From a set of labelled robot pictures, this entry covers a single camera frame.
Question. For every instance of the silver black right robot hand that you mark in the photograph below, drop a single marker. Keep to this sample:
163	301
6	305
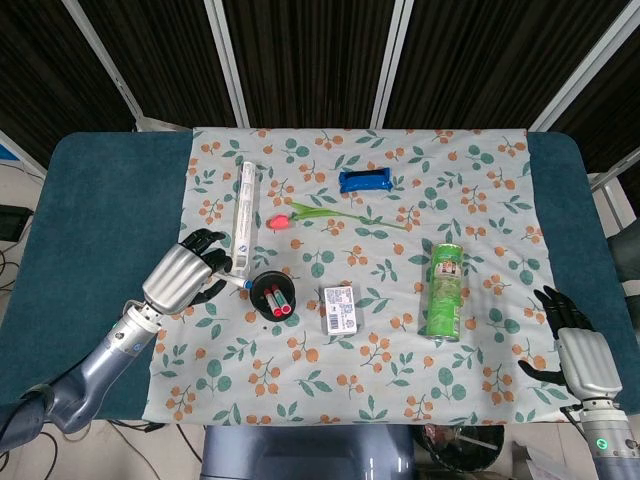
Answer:
582	350

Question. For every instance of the long white toothpaste box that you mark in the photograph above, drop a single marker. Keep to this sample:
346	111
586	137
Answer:
244	219

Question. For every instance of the teal table mat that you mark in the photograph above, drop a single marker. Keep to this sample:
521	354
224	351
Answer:
95	240

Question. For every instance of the small white printed box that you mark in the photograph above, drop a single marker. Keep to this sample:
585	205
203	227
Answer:
341	309

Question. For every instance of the artificial pink tulip flower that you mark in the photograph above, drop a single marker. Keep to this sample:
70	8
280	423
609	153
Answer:
320	214

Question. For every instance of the black round pen holder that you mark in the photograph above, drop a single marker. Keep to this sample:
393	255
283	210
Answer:
273	296

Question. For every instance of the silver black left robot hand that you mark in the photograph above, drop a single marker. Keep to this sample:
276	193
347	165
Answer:
176	276

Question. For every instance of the green chips can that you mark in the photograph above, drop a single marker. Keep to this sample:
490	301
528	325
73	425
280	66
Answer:
444	292

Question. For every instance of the black device on floor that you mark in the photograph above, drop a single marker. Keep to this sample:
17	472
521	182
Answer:
13	225

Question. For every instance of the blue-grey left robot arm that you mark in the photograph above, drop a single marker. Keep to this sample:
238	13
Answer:
90	370

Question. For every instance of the floral patterned tablecloth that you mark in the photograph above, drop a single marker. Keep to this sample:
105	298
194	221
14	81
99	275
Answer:
360	280

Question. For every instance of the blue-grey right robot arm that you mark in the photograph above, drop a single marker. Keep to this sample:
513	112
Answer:
602	435

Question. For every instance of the black waste bin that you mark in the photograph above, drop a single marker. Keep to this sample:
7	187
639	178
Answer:
462	450

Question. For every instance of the white marker pen blue cap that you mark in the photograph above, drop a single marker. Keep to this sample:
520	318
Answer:
234	280

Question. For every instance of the blue-grey robot torso base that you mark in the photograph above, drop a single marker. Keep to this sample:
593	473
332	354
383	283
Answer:
307	452

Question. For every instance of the blue snack wrapper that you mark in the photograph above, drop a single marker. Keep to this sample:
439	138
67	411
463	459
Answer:
364	180

